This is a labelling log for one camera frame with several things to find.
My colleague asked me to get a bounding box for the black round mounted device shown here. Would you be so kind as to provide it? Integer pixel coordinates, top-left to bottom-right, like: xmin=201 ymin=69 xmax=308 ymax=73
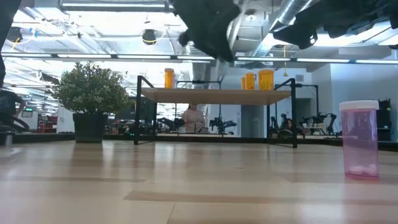
xmin=5 ymin=26 xmax=23 ymax=43

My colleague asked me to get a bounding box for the black round camera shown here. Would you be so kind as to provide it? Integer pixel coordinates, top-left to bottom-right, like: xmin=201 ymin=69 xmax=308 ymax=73
xmin=141 ymin=28 xmax=158 ymax=46

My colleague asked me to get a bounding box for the wooden shelf with black legs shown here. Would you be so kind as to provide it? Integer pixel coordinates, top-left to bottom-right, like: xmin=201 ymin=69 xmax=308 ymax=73
xmin=134 ymin=74 xmax=320 ymax=149

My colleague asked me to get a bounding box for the small silver metal post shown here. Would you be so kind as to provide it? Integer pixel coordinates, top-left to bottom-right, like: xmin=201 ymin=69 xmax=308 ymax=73
xmin=3 ymin=130 xmax=15 ymax=147

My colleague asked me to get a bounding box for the bar with light strips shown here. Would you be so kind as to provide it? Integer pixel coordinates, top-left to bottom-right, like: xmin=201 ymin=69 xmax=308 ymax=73
xmin=0 ymin=52 xmax=398 ymax=65

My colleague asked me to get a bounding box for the yellow cord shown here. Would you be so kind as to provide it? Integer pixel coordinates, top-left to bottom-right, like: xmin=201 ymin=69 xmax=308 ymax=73
xmin=282 ymin=45 xmax=289 ymax=78

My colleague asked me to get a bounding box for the black equipment cabinet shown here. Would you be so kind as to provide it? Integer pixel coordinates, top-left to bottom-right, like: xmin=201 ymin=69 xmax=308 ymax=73
xmin=376 ymin=98 xmax=393 ymax=141

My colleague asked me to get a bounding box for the slanted silver ventilation duct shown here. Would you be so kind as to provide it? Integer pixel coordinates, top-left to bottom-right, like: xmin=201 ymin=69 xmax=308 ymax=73
xmin=245 ymin=0 xmax=315 ymax=63

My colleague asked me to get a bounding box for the round silver ventilation duct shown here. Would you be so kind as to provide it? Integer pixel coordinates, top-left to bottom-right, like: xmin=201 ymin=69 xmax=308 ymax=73
xmin=186 ymin=43 xmax=218 ymax=82

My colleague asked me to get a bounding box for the artificial plant in black pot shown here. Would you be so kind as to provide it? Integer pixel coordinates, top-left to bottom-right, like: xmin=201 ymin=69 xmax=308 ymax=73
xmin=53 ymin=60 xmax=131 ymax=144

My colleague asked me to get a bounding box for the black aluminium rig frame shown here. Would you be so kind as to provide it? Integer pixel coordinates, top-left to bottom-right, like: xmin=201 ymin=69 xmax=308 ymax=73
xmin=0 ymin=132 xmax=398 ymax=153

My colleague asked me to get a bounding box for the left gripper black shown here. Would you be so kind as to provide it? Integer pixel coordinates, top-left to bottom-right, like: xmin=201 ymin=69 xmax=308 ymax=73
xmin=170 ymin=0 xmax=240 ymax=62

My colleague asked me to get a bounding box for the small orange pill bottle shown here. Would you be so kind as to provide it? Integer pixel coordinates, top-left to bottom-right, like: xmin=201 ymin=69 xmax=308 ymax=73
xmin=164 ymin=67 xmax=175 ymax=90
xmin=245 ymin=72 xmax=256 ymax=91

